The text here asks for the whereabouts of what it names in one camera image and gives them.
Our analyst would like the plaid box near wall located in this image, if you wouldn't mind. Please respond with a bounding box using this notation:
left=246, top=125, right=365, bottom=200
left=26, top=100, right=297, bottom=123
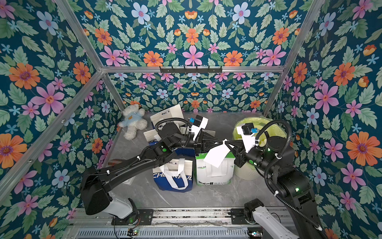
left=107, top=159, right=124, bottom=167

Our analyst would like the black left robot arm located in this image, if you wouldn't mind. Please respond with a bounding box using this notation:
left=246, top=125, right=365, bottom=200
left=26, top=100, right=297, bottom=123
left=80, top=116, right=222, bottom=220

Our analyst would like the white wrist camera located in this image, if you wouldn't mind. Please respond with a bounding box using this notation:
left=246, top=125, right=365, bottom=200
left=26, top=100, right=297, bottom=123
left=189, top=115, right=209, bottom=141
left=236, top=122, right=260, bottom=153

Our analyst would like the blue white tote bag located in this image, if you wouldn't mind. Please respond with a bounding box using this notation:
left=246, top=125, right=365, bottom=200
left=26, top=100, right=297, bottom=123
left=150, top=104, right=184, bottom=128
left=153, top=149, right=196, bottom=193

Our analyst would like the white teddy bear blue shirt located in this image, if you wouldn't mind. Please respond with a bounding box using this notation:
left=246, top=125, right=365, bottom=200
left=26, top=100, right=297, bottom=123
left=118, top=105, right=148, bottom=140

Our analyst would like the white trash bin green liner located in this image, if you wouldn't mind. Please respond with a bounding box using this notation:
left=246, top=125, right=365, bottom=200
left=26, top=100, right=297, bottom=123
left=233, top=117, right=293, bottom=183

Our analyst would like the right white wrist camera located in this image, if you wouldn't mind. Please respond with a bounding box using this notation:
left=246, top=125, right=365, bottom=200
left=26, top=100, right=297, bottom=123
left=236, top=122, right=260, bottom=153

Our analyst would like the middle left blue white bag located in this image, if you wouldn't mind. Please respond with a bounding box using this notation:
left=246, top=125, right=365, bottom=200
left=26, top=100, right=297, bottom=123
left=143, top=129, right=161, bottom=143

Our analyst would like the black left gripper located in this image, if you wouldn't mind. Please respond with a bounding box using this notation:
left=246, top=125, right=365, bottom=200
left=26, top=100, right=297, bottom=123
left=167, top=129, right=218, bottom=158

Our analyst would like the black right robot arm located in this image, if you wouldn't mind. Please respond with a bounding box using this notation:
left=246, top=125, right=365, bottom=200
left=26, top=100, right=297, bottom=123
left=225, top=119, right=327, bottom=239

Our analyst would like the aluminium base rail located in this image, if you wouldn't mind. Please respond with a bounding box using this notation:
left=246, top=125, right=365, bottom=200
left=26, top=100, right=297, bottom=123
left=62, top=207, right=321, bottom=239

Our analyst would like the white bag green top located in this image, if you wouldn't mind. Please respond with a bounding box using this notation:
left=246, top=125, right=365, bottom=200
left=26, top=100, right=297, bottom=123
left=196, top=152, right=235, bottom=185

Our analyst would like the middle right blue white bag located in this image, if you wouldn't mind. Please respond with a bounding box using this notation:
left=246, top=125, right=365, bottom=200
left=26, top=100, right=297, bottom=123
left=203, top=129, right=216, bottom=137

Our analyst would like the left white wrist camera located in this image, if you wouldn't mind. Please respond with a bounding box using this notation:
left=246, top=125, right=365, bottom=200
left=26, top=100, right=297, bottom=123
left=189, top=115, right=209, bottom=141

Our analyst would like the black wall hook rail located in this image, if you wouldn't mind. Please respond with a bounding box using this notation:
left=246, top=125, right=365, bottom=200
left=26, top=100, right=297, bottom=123
left=159, top=66, right=223, bottom=74

